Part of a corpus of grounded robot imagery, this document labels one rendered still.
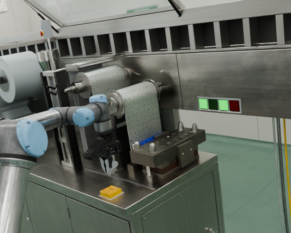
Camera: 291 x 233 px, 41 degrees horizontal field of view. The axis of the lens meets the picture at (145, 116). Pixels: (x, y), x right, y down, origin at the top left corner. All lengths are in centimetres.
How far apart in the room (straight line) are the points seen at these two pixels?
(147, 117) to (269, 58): 68
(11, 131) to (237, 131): 386
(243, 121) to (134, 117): 293
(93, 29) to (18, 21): 543
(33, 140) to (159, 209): 78
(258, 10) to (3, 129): 110
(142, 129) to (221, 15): 68
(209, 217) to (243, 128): 277
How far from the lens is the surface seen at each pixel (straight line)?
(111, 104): 191
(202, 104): 196
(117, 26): 230
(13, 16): 782
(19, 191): 122
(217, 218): 219
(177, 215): 190
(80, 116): 153
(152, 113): 202
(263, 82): 175
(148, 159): 180
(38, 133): 124
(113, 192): 174
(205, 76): 191
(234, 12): 178
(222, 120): 490
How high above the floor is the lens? 165
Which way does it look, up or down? 14 degrees down
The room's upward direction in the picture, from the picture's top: 9 degrees counter-clockwise
